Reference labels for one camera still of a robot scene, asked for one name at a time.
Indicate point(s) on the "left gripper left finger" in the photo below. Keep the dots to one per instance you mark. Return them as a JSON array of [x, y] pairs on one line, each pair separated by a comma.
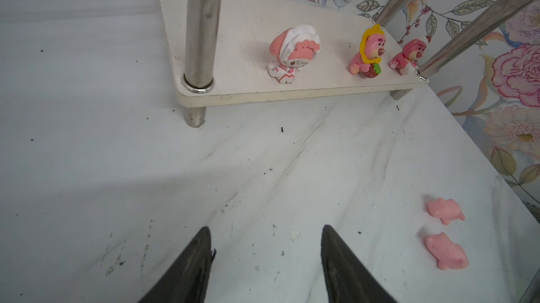
[[186, 280]]

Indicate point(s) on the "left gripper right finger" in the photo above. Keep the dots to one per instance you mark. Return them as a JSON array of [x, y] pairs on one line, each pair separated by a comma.
[[346, 278]]

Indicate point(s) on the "pink pig toy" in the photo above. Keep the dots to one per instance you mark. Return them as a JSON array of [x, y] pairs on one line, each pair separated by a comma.
[[448, 254], [445, 210]]

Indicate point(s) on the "yellow red flower toy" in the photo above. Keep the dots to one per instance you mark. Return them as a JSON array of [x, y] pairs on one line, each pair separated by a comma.
[[367, 61]]

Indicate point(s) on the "white pink doll toy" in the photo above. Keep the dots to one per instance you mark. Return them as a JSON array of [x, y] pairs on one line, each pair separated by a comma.
[[292, 50]]

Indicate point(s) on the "small red bear toy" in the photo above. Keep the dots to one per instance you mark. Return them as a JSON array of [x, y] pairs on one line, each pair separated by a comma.
[[406, 62]]

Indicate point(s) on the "white two-tier shelf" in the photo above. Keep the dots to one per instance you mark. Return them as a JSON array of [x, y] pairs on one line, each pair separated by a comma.
[[219, 50]]

